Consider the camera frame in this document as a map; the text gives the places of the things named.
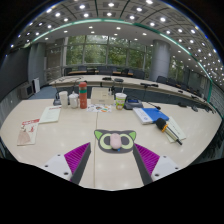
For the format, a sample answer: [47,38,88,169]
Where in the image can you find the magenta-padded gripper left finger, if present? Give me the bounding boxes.
[42,142,92,186]

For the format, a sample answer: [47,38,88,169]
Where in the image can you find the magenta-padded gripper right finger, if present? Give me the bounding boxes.
[132,142,184,186]

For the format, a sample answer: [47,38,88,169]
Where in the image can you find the pink computer mouse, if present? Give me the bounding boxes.
[109,132,123,150]

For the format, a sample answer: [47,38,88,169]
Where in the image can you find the owl-shaped dark mouse pad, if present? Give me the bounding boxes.
[93,129,138,154]

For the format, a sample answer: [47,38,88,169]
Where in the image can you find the black handheld microphone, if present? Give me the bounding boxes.
[155,117,184,146]

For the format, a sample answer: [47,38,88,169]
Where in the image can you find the blue and white book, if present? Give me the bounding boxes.
[132,107,170,126]

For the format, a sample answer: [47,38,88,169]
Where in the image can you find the pale yellow booklet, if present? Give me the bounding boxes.
[38,105,63,125]

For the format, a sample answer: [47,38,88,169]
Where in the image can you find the colourful sticker sheet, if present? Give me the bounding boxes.
[86,103,113,114]

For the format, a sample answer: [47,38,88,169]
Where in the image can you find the red and white magazine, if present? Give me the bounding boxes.
[16,118,41,147]

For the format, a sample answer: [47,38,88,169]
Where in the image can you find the white lidded mug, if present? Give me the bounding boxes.
[68,92,80,109]

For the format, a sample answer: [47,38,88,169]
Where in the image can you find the black gooseneck desk microphone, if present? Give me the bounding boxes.
[52,90,63,107]
[123,98,162,111]

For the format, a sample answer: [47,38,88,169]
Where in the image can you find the white paper cup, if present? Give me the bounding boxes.
[58,90,70,109]

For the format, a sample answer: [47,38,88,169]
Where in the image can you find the red thermos bottle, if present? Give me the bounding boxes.
[78,81,89,110]

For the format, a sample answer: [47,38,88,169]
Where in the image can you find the green-printed paper cup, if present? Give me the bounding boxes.
[114,92,128,111]

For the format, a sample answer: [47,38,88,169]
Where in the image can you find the cream cardboard box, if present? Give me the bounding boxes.
[90,86,116,107]

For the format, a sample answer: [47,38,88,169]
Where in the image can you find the long curved conference desk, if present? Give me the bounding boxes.
[48,74,214,113]

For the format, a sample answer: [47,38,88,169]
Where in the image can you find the dark office chairs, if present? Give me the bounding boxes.
[63,64,216,104]

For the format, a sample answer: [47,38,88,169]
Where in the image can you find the ceiling lights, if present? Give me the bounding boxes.
[13,0,224,79]

